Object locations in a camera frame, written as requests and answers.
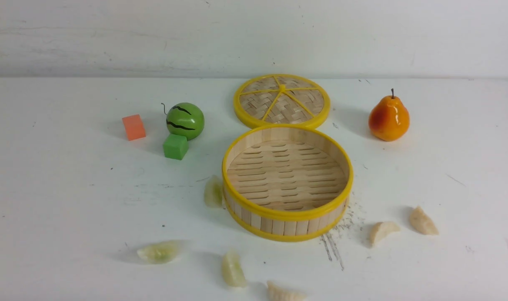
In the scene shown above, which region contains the woven bamboo steamer lid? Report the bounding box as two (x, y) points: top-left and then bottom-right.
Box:
(233, 74), (332, 128)

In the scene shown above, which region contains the green cube block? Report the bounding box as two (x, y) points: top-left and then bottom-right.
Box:
(163, 134), (189, 160)

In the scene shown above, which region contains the orange cube block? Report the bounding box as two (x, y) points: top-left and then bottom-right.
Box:
(122, 114), (146, 141)

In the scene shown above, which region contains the white dumpling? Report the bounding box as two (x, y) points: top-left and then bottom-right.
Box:
(266, 281), (307, 301)
(408, 206), (439, 236)
(369, 221), (401, 247)

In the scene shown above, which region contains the green dumpling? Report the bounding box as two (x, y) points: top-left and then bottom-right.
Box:
(137, 240), (183, 264)
(221, 250), (248, 288)
(204, 175), (223, 208)

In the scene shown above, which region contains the green toy watermelon ball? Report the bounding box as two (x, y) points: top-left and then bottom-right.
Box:
(162, 102), (205, 140)

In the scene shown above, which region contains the bamboo steamer tray yellow rim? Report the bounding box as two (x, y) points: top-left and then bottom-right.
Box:
(222, 125), (354, 242)

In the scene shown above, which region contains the orange toy pear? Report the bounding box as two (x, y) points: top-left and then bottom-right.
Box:
(368, 88), (410, 142)

